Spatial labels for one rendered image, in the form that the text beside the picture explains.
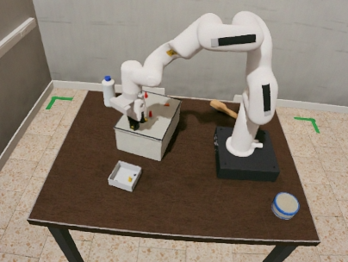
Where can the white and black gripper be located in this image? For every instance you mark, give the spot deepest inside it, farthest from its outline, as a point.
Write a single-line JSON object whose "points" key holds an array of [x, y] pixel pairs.
{"points": [[138, 107]]}

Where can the white bottle with blue cap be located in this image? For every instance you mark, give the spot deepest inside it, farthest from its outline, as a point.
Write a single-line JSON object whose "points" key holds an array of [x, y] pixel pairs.
{"points": [[108, 89]]}

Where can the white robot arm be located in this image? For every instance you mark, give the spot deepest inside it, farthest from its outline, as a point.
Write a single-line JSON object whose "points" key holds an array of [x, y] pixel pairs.
{"points": [[243, 36]]}

